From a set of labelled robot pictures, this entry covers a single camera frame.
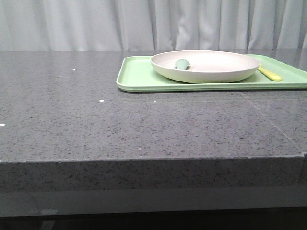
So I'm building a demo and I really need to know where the yellow plastic fork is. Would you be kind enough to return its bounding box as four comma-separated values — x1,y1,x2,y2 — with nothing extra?
258,64,282,81

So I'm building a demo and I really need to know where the sage green spoon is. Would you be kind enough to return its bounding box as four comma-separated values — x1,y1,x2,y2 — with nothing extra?
175,59,190,70

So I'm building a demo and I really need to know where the white round plate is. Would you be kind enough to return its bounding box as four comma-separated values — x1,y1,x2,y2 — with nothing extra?
151,50,260,83

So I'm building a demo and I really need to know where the white curtain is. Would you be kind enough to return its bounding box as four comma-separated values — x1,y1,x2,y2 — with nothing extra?
0,0,307,51

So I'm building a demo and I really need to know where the light green tray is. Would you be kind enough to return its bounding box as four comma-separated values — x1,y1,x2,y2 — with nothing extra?
116,54,307,92

